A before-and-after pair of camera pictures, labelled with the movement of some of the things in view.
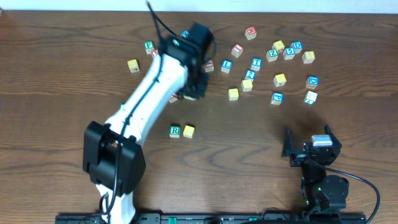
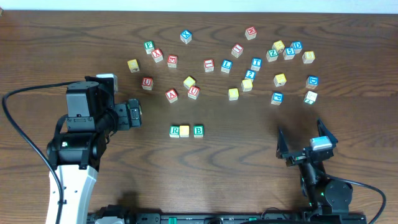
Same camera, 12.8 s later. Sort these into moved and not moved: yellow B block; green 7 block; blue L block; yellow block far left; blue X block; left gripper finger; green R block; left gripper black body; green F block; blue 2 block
Moved: left gripper finger; left gripper black body
Not moved: yellow block far left; green 7 block; green R block; blue X block; blue 2 block; yellow B block; green F block; blue L block
